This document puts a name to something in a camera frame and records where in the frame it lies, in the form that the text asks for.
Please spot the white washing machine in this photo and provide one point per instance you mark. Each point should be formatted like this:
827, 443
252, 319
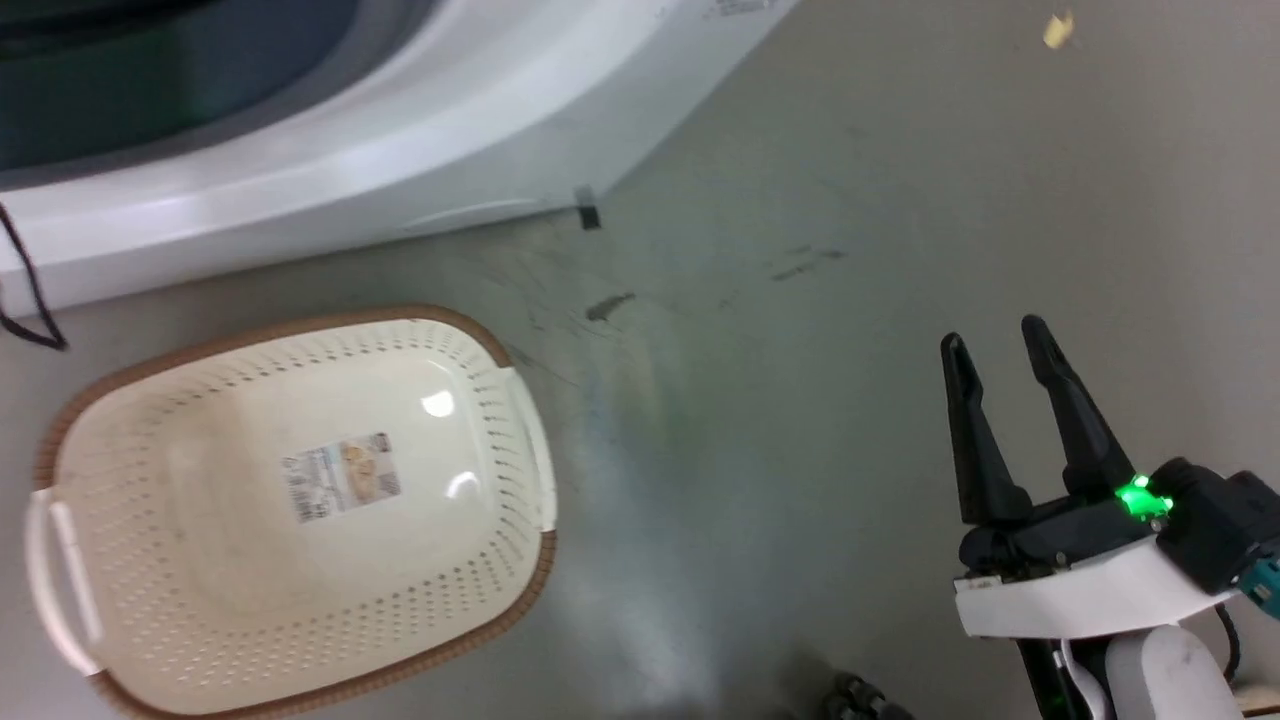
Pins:
420, 150

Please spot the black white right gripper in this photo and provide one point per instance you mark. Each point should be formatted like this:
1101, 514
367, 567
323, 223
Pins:
1070, 590

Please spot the small yellowish paper scrap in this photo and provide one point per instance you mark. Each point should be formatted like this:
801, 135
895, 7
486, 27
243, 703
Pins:
1058, 30

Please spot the printed label sticker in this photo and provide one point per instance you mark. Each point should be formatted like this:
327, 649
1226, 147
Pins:
341, 477

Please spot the cream laundry basket brown rim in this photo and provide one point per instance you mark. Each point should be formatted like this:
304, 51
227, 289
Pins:
250, 600

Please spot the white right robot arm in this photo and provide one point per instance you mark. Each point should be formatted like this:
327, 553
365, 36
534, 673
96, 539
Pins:
1160, 675

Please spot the black tape strip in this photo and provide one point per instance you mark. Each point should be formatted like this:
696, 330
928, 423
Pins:
588, 210

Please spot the teal connector plug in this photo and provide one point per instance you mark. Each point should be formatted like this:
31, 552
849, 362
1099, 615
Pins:
1265, 585

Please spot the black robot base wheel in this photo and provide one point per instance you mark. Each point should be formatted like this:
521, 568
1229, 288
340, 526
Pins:
862, 698

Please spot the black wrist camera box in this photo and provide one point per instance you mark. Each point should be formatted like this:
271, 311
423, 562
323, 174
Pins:
1215, 525

